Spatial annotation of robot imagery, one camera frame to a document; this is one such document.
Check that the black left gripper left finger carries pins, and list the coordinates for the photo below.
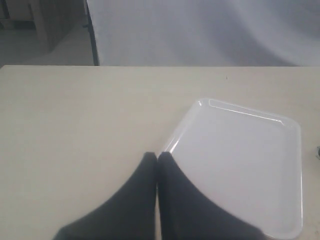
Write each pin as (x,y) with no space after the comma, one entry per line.
(128,215)

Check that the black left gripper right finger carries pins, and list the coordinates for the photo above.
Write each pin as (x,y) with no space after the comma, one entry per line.
(186,214)

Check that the white rectangular plastic tray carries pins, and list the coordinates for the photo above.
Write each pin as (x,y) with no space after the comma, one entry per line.
(247,161)

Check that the white backdrop cloth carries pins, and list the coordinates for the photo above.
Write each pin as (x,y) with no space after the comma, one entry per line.
(213,33)

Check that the black backdrop stand pole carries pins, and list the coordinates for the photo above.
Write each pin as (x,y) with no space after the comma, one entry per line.
(91,32)

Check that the beige wooden furniture in background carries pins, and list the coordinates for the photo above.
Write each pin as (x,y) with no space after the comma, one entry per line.
(53,19)

